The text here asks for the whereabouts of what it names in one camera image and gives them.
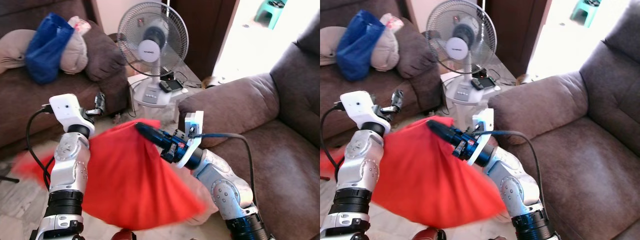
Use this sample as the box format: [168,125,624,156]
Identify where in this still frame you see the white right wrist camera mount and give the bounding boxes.
[172,111,205,168]
[465,108,496,163]

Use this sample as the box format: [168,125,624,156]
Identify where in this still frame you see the blue fabric bag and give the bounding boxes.
[336,10,386,82]
[25,12,75,85]

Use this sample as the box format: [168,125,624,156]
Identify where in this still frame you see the white table fan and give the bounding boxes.
[426,0,501,106]
[116,1,190,108]

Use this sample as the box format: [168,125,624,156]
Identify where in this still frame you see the teal plastic stool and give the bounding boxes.
[254,0,288,30]
[570,0,601,27]

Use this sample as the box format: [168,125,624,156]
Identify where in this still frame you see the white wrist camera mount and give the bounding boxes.
[172,111,205,168]
[340,91,392,135]
[48,93,96,133]
[465,108,496,163]

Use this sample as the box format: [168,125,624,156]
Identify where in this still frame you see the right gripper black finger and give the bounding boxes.
[426,119,460,146]
[134,121,170,149]

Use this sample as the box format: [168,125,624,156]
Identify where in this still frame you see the brown fabric sofa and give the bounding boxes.
[487,0,640,240]
[320,0,440,147]
[0,0,130,151]
[178,20,320,240]

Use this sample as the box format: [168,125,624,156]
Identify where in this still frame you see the small white side table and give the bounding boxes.
[127,74,193,121]
[440,72,506,121]

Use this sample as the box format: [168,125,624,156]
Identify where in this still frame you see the red fabric pillow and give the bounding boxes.
[12,119,208,232]
[320,116,508,230]

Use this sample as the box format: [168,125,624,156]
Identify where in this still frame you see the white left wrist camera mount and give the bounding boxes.
[340,91,392,135]
[48,93,96,133]

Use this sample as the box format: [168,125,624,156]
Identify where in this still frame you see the small black electronic device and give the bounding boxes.
[471,76,496,91]
[159,79,184,93]

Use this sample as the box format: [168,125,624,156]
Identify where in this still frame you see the beige pillow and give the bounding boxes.
[0,29,88,75]
[320,26,400,72]

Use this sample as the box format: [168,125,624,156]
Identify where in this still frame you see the white pink printed cloth item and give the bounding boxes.
[67,16,92,35]
[379,13,404,32]

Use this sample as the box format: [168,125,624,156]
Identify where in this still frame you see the dark brown wooden door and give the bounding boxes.
[170,0,240,81]
[480,0,551,78]

